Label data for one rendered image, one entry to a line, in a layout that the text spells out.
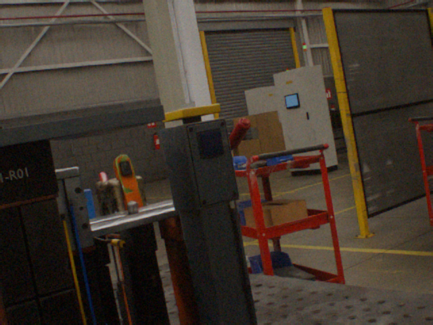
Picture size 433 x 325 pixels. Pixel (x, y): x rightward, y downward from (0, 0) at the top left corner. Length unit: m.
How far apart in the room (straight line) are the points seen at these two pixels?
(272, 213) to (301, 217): 0.19
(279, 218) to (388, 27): 3.21
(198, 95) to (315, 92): 6.42
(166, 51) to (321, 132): 4.05
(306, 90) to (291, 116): 0.64
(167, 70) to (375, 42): 3.36
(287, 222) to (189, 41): 2.30
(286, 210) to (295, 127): 8.21
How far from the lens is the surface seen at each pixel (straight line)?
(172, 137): 0.78
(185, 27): 4.98
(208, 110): 0.78
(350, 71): 5.34
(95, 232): 1.00
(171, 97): 8.09
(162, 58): 8.17
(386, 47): 5.83
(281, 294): 1.50
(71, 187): 0.86
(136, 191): 1.26
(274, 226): 3.06
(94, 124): 0.67
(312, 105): 11.07
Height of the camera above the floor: 1.12
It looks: 3 degrees down
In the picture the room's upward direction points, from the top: 10 degrees counter-clockwise
